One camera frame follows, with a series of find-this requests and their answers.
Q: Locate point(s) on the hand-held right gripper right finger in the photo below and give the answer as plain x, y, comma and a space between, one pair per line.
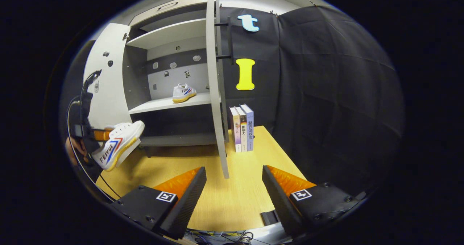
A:
281, 205

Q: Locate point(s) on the brown and white book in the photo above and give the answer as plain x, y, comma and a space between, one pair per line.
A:
243, 132

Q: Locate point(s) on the black backdrop cloth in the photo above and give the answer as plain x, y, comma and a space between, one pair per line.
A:
326, 92

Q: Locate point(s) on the purple and pink book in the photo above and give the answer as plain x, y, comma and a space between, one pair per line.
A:
235, 132

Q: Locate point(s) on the white shoe cabinet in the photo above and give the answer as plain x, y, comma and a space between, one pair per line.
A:
163, 103

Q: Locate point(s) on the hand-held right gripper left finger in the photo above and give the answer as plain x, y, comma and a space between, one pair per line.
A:
183, 208

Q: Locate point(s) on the white canvas shoe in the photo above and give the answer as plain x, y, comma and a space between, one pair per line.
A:
116, 147
183, 92

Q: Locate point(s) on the lavender book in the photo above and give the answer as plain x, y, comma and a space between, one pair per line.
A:
250, 129

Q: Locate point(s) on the white cabinet door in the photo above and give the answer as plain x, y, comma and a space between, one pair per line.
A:
214, 92
108, 92

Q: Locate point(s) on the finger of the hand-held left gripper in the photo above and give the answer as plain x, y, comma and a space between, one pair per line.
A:
101, 134

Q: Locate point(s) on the small black block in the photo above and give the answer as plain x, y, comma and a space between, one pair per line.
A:
269, 217

